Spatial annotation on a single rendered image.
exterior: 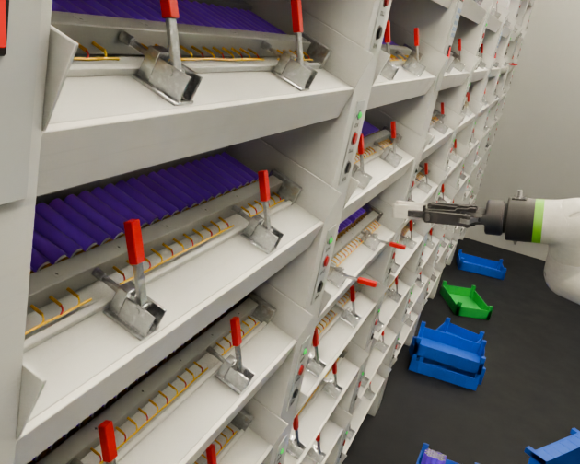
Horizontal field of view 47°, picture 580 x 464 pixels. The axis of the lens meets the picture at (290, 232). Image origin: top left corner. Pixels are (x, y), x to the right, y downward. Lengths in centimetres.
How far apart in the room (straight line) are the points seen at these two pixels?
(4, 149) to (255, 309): 71
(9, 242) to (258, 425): 79
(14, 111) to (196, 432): 52
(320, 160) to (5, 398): 62
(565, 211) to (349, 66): 68
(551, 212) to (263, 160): 69
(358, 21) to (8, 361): 65
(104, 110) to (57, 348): 18
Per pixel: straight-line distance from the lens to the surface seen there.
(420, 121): 162
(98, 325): 56
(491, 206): 147
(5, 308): 39
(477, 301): 406
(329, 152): 94
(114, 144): 44
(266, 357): 95
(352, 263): 137
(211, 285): 67
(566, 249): 147
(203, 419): 81
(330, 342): 145
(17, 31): 34
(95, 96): 45
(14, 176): 36
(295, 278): 99
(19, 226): 38
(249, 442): 110
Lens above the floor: 140
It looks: 18 degrees down
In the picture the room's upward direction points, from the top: 12 degrees clockwise
